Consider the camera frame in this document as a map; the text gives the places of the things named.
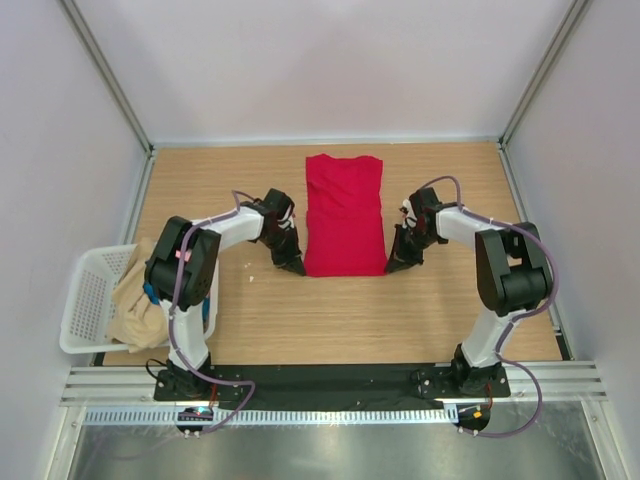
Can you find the red polo shirt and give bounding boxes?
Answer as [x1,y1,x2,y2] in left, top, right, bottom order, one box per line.
[304,154,387,277]

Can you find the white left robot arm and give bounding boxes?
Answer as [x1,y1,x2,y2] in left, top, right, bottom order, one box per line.
[144,189,306,401]

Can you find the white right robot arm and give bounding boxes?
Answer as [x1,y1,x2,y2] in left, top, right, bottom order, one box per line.
[385,187,554,396]

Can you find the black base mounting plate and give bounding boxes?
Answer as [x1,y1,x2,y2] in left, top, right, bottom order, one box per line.
[153,363,511,412]

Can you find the blue t shirt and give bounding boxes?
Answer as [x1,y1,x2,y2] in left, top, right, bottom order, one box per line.
[143,282,211,329]

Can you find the beige t shirt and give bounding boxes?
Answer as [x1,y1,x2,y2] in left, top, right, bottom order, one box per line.
[107,238,168,353]

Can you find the white plastic laundry basket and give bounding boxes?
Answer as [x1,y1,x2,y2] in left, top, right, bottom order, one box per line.
[58,243,221,355]

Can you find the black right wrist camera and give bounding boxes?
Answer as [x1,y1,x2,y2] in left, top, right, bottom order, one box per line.
[400,187,449,221]

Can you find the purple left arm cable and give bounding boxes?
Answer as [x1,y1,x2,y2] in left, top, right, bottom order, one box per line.
[167,188,256,446]

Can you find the white slotted cable duct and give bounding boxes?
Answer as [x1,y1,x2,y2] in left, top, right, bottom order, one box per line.
[84,405,458,427]

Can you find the aluminium frame rail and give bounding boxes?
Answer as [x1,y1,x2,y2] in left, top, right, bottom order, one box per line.
[59,361,607,407]

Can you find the right aluminium corner post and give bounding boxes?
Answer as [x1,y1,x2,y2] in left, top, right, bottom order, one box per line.
[497,0,596,149]

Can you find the aluminium corner post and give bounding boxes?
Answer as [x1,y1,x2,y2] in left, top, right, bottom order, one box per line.
[59,0,156,151]
[497,0,596,149]

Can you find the left aluminium corner post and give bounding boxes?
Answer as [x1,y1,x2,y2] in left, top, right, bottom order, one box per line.
[59,0,156,151]

